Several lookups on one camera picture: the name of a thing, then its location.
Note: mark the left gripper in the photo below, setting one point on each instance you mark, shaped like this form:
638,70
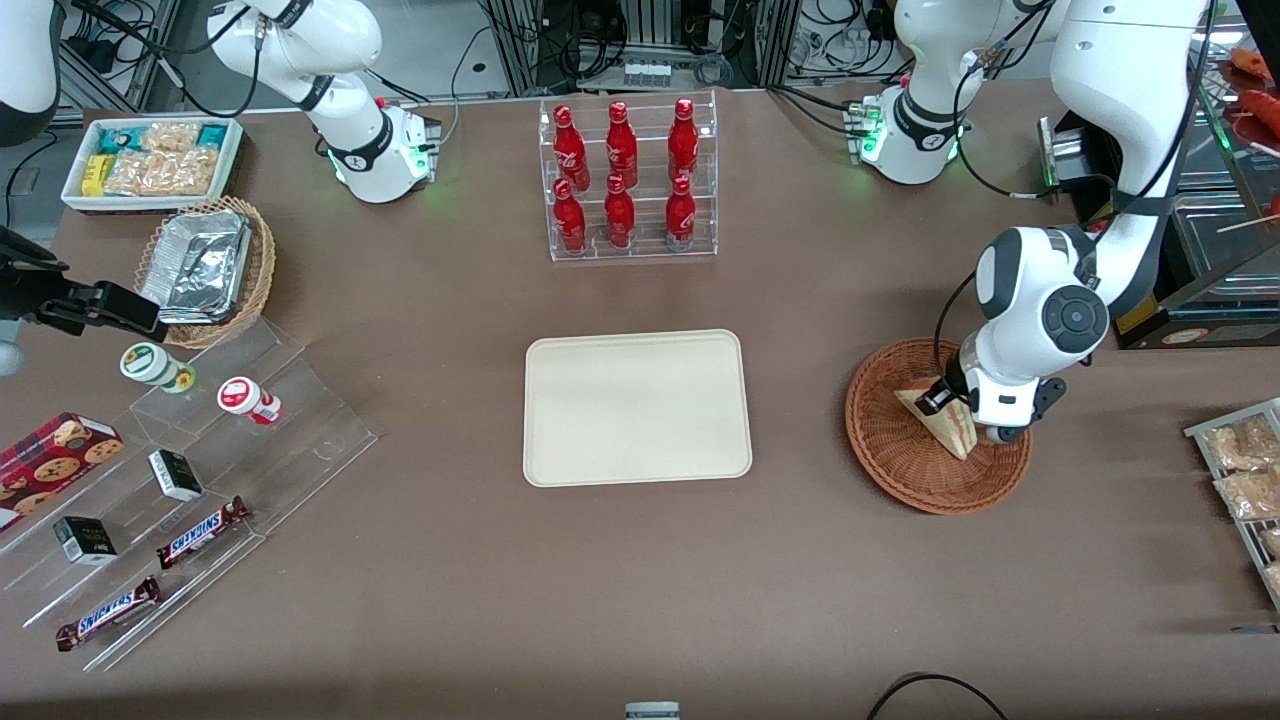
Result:
951,388

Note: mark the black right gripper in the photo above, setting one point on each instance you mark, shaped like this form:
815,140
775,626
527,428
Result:
30,292

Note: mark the triangular sandwich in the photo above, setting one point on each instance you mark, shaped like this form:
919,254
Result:
950,435

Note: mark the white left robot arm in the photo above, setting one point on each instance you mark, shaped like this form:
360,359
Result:
1040,300

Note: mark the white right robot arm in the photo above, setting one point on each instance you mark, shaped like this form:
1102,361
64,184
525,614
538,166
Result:
340,140

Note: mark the round brown wicker basket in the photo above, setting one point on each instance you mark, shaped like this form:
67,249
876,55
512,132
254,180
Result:
900,460

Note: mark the oval tan wicker basket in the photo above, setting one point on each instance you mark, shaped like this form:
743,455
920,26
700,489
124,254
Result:
262,270

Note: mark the beige rectangular serving tray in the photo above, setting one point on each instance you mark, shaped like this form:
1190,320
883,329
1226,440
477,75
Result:
637,408

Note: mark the green lid yoghurt bottle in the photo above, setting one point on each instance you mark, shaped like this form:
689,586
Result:
150,365

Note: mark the stacked aluminium foil containers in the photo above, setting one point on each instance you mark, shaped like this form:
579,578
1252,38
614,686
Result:
198,265

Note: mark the white rectangular snack bin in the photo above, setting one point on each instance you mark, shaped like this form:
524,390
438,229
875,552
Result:
75,195

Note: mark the yellow snack packet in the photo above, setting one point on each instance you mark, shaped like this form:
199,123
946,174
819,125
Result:
94,175

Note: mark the large rice cracker bag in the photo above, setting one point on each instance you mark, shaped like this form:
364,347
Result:
160,172

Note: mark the red chocolate cookie box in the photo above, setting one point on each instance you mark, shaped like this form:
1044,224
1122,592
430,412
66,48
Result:
50,465

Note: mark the red lid yoghurt bottle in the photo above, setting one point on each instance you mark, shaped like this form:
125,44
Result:
242,397

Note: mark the teal snack packet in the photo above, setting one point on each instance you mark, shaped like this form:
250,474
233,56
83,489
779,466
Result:
211,136
120,138

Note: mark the small black carton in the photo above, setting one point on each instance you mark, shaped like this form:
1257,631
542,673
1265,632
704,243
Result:
85,541
176,476

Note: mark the small rice cracker bag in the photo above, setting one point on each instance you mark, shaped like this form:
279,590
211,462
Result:
170,136

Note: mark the clear acrylic stepped shelf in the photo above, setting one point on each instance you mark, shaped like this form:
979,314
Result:
300,440

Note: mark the brown snickers bar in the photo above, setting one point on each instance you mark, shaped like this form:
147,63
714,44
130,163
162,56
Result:
108,613
200,533

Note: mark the black hot food display case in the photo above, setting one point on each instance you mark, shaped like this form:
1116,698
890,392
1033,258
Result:
1220,320

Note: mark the clear bag of crackers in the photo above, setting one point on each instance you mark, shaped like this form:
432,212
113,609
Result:
1250,495
1272,542
1240,445
1274,580

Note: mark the red cola bottle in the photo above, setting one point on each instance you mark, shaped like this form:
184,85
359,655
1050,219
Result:
570,150
621,148
680,218
683,142
619,218
570,222

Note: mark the clear acrylic bottle rack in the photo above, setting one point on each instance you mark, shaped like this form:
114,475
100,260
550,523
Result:
650,245

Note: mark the small grey box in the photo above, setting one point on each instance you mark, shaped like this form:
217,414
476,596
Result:
652,712

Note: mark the white power strip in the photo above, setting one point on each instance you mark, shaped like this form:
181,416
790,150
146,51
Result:
646,72

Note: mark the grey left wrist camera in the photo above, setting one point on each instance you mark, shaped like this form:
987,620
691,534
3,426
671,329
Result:
1005,434

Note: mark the black left camera mount bracket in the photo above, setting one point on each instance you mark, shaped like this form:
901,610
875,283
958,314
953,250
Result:
1048,398

